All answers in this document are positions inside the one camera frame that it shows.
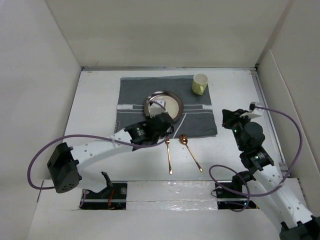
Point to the copper spoon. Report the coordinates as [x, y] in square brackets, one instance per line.
[184, 140]

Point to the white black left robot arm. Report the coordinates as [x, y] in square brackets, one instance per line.
[67, 164]

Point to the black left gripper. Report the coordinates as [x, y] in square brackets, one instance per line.
[165, 134]

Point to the grey striped cloth placemat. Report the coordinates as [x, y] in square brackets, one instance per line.
[197, 120]

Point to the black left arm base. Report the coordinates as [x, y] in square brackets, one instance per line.
[115, 199]

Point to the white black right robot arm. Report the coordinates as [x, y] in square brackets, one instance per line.
[269, 192]

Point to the copper fork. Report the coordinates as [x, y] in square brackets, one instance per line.
[167, 142]

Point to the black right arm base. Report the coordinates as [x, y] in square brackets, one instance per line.
[229, 201]

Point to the yellow plastic cup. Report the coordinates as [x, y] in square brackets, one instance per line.
[199, 83]

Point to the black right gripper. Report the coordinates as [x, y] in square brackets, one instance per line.
[228, 117]

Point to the brown rimmed cream plate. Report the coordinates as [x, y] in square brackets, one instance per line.
[163, 102]

